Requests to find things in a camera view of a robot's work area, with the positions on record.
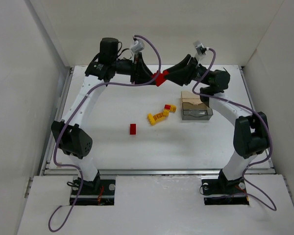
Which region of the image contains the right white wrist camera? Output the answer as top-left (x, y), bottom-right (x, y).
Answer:
top-left (193, 41), bottom-right (207, 62)

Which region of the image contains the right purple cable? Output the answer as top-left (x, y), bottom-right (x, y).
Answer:
top-left (191, 47), bottom-right (277, 212)

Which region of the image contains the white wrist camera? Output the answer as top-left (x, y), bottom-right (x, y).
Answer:
top-left (193, 41), bottom-right (207, 62)
top-left (129, 39), bottom-right (145, 54)

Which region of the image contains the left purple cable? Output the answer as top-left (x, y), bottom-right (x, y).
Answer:
top-left (48, 34), bottom-right (162, 232)

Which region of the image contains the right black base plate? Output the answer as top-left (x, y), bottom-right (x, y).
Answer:
top-left (200, 179), bottom-right (249, 206)

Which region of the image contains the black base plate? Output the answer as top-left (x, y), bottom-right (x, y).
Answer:
top-left (75, 179), bottom-right (116, 206)
top-left (200, 179), bottom-right (249, 206)

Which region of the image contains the grey clear plastic container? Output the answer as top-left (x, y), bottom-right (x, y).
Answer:
top-left (181, 102), bottom-right (213, 120)

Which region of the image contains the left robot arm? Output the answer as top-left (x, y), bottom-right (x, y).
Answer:
top-left (51, 34), bottom-right (160, 193)

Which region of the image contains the purple cable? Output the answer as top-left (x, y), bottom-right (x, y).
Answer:
top-left (191, 47), bottom-right (277, 212)
top-left (48, 34), bottom-right (162, 232)

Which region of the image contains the yellow printed lego brick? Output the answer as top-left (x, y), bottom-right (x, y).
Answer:
top-left (153, 113), bottom-right (166, 123)

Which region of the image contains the red lego brick stack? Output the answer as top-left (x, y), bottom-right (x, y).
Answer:
top-left (154, 70), bottom-right (169, 87)

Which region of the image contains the yellow long lego brick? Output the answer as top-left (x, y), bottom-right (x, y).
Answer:
top-left (147, 113), bottom-right (156, 126)

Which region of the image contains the amber clear plastic container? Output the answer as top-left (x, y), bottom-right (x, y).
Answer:
top-left (181, 91), bottom-right (207, 110)

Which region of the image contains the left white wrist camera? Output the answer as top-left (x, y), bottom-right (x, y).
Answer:
top-left (129, 39), bottom-right (145, 54)

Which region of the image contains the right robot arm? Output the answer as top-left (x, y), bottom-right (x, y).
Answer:
top-left (163, 55), bottom-right (272, 195)

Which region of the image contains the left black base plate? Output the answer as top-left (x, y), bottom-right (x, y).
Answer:
top-left (75, 179), bottom-right (116, 206)

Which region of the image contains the red yellow lego assembly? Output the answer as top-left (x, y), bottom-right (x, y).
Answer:
top-left (162, 104), bottom-right (176, 117)

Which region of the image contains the aluminium rail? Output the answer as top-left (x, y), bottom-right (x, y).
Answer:
top-left (44, 167), bottom-right (276, 176)

